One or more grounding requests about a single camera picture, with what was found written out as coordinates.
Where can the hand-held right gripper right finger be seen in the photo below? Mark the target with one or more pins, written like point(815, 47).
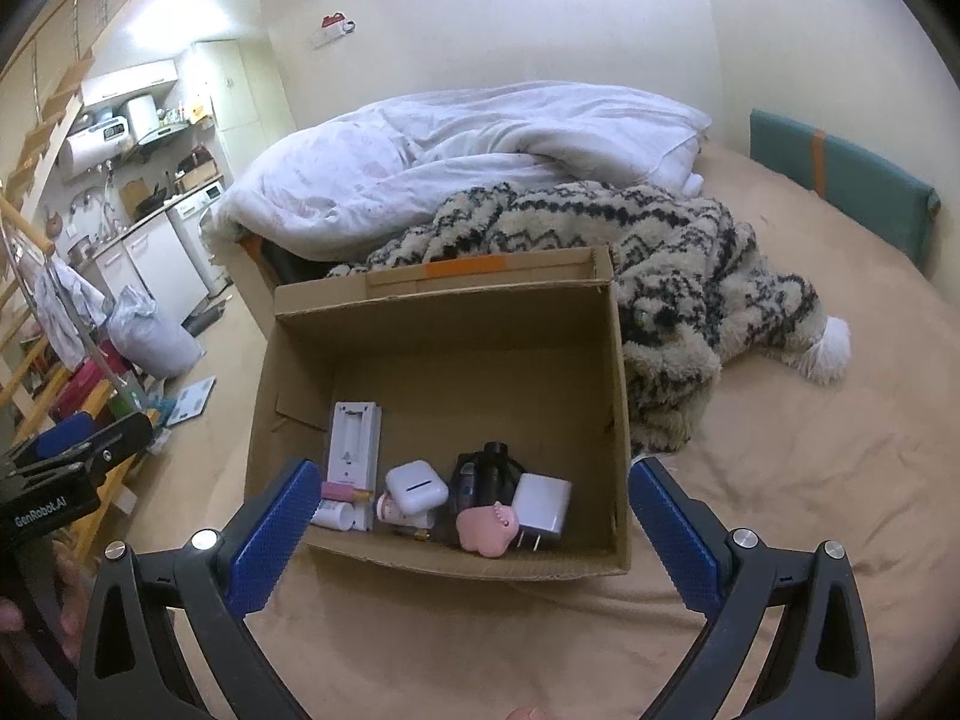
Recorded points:
point(675, 532)

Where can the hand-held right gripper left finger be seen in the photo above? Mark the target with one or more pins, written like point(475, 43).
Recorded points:
point(274, 532)

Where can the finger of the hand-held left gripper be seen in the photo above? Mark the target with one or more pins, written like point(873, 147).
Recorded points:
point(112, 439)
point(60, 481)

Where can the white pill bottle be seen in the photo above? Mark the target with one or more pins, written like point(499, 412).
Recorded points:
point(334, 516)

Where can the clear bottle with white cap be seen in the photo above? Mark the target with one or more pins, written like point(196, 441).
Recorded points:
point(390, 506)

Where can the white remote control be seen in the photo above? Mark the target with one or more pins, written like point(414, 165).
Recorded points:
point(352, 442)

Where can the white wall charger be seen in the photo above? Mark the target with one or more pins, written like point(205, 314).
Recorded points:
point(541, 506)

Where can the white earbuds case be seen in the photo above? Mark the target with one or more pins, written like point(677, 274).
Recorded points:
point(416, 486)

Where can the black bottle-shaped object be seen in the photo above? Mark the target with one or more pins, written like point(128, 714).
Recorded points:
point(484, 476)

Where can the cardboard box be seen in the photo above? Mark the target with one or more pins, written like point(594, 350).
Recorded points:
point(450, 360)

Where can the person's left hand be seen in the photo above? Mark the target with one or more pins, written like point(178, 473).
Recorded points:
point(67, 607)

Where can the person's right hand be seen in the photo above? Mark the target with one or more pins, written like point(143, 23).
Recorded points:
point(532, 712)

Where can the red bag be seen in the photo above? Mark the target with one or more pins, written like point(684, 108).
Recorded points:
point(86, 390)

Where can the bathroom scale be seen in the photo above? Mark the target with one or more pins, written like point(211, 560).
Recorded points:
point(191, 401)

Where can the white plastic bag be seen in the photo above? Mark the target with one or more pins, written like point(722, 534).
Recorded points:
point(154, 337)

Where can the metal clothes rack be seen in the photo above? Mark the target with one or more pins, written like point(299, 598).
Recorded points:
point(90, 315)

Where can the white hanging cloth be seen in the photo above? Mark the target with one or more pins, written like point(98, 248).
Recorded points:
point(67, 307)

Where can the bed with beige sheet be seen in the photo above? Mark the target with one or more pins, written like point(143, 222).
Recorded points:
point(825, 480)

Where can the white kitchen counter cabinet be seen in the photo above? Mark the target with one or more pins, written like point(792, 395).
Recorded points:
point(150, 262)

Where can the cream wooden bed footboard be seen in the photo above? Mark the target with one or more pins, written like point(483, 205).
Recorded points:
point(251, 270)

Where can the white washing machine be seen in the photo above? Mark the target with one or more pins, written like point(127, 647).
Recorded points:
point(196, 232)

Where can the patterned fleece blanket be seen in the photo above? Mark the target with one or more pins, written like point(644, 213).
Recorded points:
point(660, 270)

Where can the yellow wooden chair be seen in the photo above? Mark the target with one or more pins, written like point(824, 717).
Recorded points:
point(34, 165)

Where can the white water heater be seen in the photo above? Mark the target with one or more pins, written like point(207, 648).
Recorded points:
point(90, 154)

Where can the range hood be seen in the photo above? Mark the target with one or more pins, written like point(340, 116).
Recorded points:
point(161, 133)

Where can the green cushion with orange stripe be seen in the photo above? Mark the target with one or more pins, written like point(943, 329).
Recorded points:
point(855, 172)

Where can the white duvet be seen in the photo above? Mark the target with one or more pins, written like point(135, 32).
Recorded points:
point(450, 157)

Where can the white wall cabinet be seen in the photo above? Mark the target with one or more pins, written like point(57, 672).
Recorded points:
point(127, 82)

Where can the wall socket with red item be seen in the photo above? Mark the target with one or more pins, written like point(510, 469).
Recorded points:
point(334, 28)

